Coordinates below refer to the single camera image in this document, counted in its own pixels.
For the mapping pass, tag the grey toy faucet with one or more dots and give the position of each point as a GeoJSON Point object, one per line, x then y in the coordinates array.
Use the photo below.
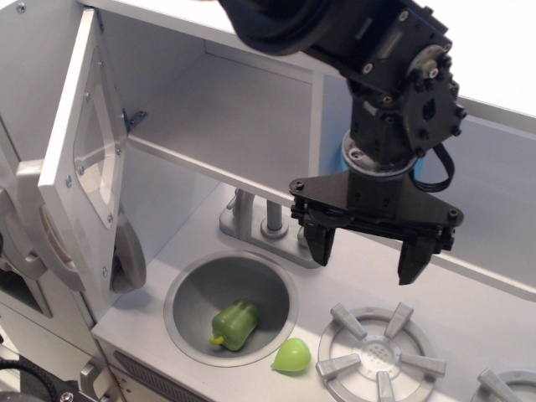
{"type": "Point", "coordinates": [265, 226]}

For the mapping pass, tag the grey toy wall phone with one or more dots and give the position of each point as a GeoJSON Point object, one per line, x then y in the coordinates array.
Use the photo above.
{"type": "Point", "coordinates": [129, 269]}

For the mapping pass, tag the light green toy fruit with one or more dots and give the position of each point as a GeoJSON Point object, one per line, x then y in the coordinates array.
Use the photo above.
{"type": "Point", "coordinates": [293, 356]}

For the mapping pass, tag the grey toy stove burner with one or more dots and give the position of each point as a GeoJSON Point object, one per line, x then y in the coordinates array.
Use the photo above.
{"type": "Point", "coordinates": [377, 354]}

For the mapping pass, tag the grey round toy sink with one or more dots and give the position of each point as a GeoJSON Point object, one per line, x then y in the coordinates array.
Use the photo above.
{"type": "Point", "coordinates": [209, 285]}

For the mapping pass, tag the white toy microwave door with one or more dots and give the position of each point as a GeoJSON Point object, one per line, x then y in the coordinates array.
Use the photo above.
{"type": "Point", "coordinates": [82, 171]}

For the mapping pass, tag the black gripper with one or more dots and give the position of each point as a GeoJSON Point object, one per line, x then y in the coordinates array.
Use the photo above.
{"type": "Point", "coordinates": [393, 209]}

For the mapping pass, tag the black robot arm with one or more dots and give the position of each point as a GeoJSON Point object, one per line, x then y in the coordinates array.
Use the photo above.
{"type": "Point", "coordinates": [395, 57]}

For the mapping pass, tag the blue plastic bowl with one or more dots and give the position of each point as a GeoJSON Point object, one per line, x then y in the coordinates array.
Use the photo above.
{"type": "Point", "coordinates": [419, 167]}

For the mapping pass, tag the white toy kitchen cabinet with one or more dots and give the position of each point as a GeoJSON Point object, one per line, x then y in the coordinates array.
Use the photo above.
{"type": "Point", "coordinates": [205, 115]}

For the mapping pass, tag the green toy bell pepper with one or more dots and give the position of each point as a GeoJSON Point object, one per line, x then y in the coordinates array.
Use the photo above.
{"type": "Point", "coordinates": [232, 326]}

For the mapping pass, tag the grey fridge door handle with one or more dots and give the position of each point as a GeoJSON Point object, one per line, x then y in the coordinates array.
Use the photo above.
{"type": "Point", "coordinates": [30, 244]}

